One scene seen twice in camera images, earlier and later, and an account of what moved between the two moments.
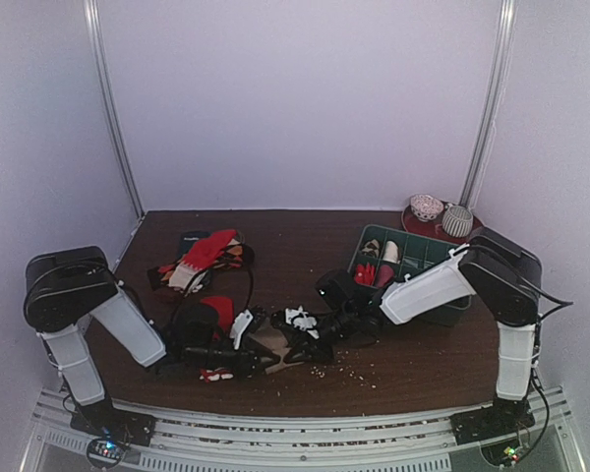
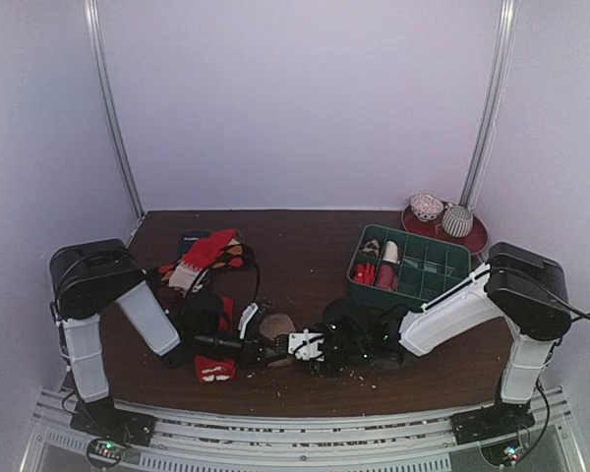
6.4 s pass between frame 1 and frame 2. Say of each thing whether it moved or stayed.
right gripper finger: moved
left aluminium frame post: stayed
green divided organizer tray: stayed
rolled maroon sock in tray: stayed
